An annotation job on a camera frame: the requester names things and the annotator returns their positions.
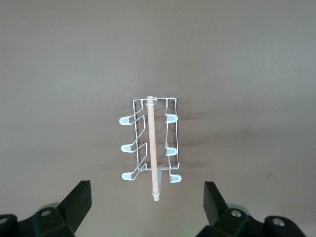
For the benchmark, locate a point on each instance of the brown table cover sheet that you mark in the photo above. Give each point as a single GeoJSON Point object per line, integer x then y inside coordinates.
{"type": "Point", "coordinates": [74, 74]}

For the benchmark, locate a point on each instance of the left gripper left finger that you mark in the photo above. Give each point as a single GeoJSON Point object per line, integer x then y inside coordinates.
{"type": "Point", "coordinates": [74, 205]}

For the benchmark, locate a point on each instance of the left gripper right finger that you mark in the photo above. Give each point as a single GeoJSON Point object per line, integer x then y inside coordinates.
{"type": "Point", "coordinates": [217, 207]}

